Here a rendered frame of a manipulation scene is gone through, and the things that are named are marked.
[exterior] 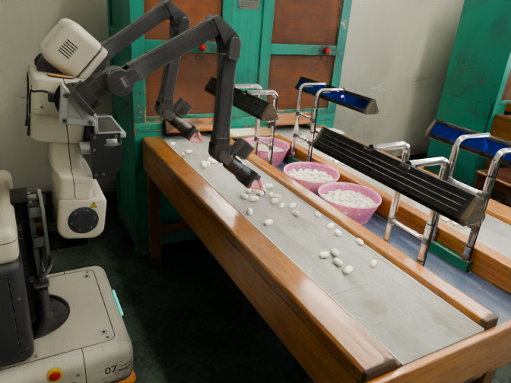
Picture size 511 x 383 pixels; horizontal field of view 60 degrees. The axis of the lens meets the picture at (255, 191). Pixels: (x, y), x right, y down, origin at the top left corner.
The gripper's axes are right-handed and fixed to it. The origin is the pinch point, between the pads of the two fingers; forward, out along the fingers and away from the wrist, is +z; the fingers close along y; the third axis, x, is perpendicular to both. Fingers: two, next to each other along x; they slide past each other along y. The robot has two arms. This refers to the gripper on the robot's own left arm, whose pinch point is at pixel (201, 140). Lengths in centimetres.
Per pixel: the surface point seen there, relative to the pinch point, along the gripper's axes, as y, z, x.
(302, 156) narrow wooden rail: -4, 51, -28
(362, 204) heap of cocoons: -64, 43, -22
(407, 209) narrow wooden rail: -78, 50, -31
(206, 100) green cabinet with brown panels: 44.5, 10.3, -20.1
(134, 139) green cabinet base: 43.1, -8.7, 21.6
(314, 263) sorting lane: -94, 8, 8
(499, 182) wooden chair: -22, 191, -111
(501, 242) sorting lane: -109, 64, -41
